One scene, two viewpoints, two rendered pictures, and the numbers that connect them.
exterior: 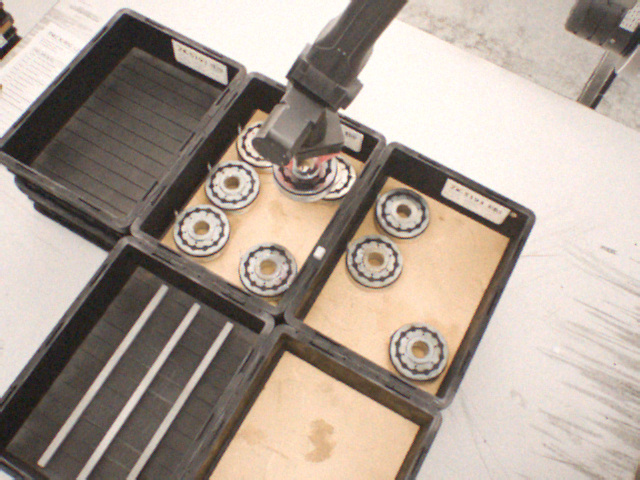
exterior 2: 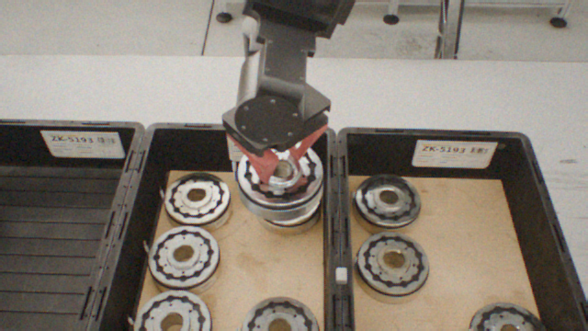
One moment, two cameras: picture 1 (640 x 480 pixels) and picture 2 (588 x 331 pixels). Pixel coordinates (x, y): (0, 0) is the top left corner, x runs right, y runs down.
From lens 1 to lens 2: 0.47 m
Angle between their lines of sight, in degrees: 19
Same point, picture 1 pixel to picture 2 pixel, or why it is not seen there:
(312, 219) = (294, 254)
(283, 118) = (272, 57)
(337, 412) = not seen: outside the picture
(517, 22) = not seen: hidden behind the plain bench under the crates
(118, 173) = (30, 310)
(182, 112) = (84, 208)
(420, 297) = (461, 279)
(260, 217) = (234, 279)
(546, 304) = not seen: hidden behind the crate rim
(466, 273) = (487, 232)
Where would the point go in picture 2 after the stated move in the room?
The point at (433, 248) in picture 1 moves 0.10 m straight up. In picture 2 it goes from (437, 222) to (452, 183)
